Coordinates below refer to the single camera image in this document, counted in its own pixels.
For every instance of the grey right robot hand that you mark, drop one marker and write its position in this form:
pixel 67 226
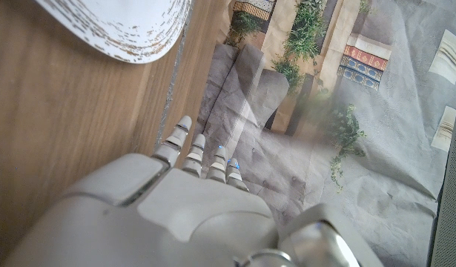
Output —
pixel 138 222

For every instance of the white gold-rimmed paper plate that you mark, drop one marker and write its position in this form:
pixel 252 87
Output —
pixel 127 26

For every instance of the printed fabric backdrop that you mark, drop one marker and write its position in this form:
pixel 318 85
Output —
pixel 324 111

